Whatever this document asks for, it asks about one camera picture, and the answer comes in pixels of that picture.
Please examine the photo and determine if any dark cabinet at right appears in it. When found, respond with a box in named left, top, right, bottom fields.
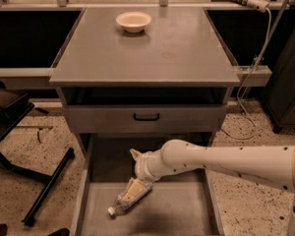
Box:
left=262, top=3, right=295, bottom=135

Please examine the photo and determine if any closed grey top drawer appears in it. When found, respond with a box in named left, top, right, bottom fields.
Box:
left=63, top=105, right=226, bottom=134

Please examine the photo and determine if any grey metal cabinet counter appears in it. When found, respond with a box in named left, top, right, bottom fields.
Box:
left=48, top=6, right=241, bottom=162

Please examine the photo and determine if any grey horizontal rail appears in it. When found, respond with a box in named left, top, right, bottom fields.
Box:
left=0, top=68, right=53, bottom=89

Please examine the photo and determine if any open grey middle drawer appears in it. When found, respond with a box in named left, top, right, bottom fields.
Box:
left=70, top=135, right=224, bottom=236

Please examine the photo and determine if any black drawer handle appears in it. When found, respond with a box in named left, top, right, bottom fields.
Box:
left=133, top=113, right=160, bottom=122

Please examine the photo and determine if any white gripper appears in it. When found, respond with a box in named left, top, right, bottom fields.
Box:
left=122, top=148, right=169, bottom=202

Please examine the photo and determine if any blue plastic water bottle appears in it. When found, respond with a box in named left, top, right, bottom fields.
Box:
left=107, top=182, right=153, bottom=217

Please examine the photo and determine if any white cable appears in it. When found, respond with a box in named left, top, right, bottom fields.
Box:
left=220, top=7, right=273, bottom=142

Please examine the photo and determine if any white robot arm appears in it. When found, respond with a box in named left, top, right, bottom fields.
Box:
left=122, top=140, right=295, bottom=236

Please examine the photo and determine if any black stand base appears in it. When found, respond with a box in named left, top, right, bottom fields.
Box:
left=0, top=82, right=76, bottom=228

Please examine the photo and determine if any white bowl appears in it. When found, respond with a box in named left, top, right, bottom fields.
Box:
left=116, top=12, right=151, bottom=33

